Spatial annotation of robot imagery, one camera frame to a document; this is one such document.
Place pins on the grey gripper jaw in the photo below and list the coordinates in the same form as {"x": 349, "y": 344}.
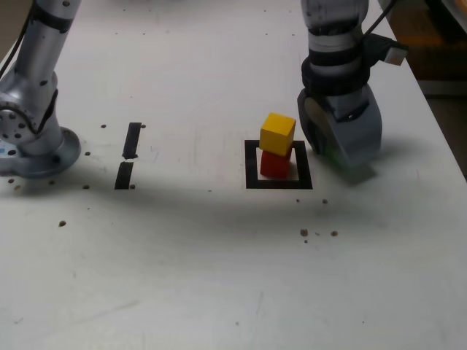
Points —
{"x": 303, "y": 120}
{"x": 361, "y": 135}

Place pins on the yellow cube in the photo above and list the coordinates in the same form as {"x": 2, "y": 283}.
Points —
{"x": 277, "y": 135}

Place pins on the green cube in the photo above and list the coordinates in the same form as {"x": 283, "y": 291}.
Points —
{"x": 332, "y": 157}

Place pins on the red cube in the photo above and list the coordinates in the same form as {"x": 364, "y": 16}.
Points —
{"x": 273, "y": 166}

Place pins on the black tape square outline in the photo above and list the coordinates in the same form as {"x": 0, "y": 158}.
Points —
{"x": 251, "y": 167}

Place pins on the black tape strip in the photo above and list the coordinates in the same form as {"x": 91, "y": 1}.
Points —
{"x": 131, "y": 140}

